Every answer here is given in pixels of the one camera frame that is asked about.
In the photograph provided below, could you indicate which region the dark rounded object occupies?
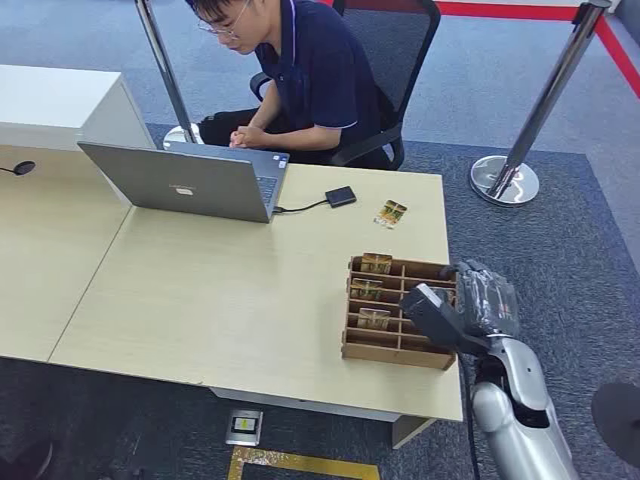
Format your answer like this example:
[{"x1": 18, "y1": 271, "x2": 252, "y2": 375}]
[{"x1": 0, "y1": 439, "x2": 54, "y2": 480}]

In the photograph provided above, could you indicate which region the black round disc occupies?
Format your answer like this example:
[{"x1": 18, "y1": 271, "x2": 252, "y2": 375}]
[{"x1": 591, "y1": 382, "x2": 640, "y2": 469}]

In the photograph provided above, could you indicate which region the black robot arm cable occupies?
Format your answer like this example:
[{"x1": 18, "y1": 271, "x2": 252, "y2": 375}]
[{"x1": 457, "y1": 353, "x2": 482, "y2": 480}]

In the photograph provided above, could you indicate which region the black reader cable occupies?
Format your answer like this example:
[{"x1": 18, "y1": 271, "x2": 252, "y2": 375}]
[{"x1": 273, "y1": 198, "x2": 329, "y2": 216}]

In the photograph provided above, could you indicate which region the black card reader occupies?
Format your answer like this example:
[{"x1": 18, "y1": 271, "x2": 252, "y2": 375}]
[{"x1": 325, "y1": 185, "x2": 358, "y2": 209}]

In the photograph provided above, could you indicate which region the black oval desk puck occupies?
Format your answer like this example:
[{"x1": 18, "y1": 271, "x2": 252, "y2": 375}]
[{"x1": 0, "y1": 160, "x2": 37, "y2": 178}]

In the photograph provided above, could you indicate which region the white cabinet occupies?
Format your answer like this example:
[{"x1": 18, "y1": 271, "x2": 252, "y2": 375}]
[{"x1": 0, "y1": 64, "x2": 157, "y2": 152}]

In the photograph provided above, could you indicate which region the black mesh office chair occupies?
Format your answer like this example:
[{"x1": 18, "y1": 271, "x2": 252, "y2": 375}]
[{"x1": 249, "y1": 0, "x2": 442, "y2": 172}]

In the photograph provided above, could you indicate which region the white desk frame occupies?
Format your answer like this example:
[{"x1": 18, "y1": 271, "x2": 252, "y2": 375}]
[{"x1": 210, "y1": 387, "x2": 437, "y2": 451}]

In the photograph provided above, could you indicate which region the red barrier belt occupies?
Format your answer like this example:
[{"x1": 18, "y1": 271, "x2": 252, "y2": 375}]
[
  {"x1": 317, "y1": 0, "x2": 584, "y2": 23},
  {"x1": 593, "y1": 14, "x2": 640, "y2": 101}
]

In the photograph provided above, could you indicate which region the chrome stanchion post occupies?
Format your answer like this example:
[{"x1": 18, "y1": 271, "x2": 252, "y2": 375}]
[
  {"x1": 134, "y1": 0, "x2": 205, "y2": 148},
  {"x1": 469, "y1": 0, "x2": 612, "y2": 209}
]

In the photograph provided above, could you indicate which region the grey laptop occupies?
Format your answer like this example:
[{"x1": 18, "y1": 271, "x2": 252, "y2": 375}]
[{"x1": 77, "y1": 140, "x2": 291, "y2": 225}]

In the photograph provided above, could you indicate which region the person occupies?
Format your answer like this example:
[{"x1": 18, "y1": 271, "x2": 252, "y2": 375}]
[{"x1": 185, "y1": 0, "x2": 396, "y2": 171}]

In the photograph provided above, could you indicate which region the metal floor outlet box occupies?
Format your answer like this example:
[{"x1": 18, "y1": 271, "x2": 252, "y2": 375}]
[{"x1": 225, "y1": 408, "x2": 264, "y2": 448}]

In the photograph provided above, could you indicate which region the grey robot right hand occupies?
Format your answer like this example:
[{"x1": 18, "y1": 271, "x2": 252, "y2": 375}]
[{"x1": 399, "y1": 260, "x2": 520, "y2": 356}]

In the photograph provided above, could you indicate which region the wooden slotted card holder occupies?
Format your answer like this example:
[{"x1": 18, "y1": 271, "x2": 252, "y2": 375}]
[{"x1": 341, "y1": 254, "x2": 458, "y2": 372}]

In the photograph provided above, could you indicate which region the person's right hand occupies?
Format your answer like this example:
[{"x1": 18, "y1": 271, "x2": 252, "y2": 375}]
[{"x1": 229, "y1": 125, "x2": 254, "y2": 150}]

